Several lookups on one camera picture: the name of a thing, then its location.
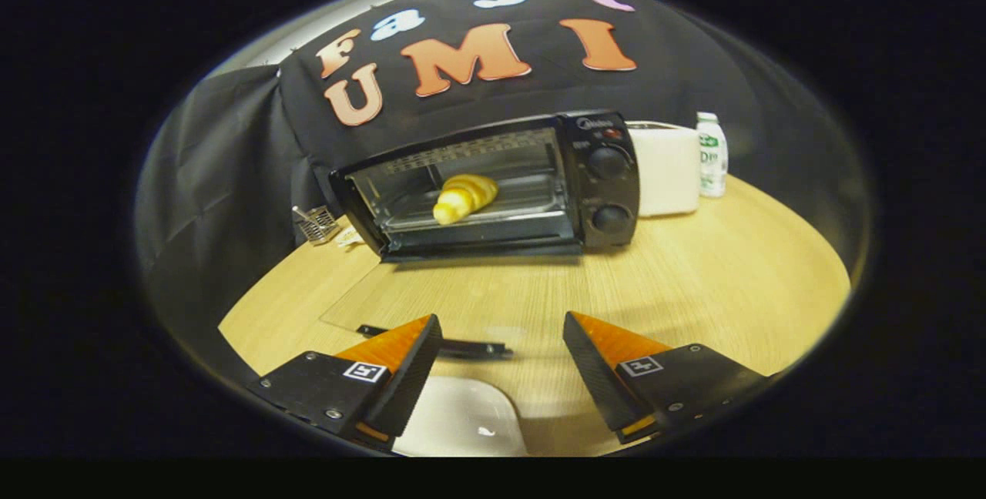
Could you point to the yellow croissant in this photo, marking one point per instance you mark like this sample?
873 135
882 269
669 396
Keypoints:
466 195

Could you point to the black backdrop cloth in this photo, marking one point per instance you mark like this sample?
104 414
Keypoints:
231 152

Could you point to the black toaster oven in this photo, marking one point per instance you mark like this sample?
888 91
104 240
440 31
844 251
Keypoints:
608 191

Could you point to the white bread toaster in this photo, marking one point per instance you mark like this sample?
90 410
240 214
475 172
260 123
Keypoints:
666 172

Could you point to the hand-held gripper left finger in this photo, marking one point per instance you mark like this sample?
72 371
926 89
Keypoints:
408 380

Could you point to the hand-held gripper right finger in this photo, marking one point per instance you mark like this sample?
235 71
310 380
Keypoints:
599 380

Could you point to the plastic bottle green label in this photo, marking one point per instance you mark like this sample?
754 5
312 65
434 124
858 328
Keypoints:
712 164

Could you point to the white plate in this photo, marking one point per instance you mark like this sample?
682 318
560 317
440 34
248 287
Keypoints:
462 422

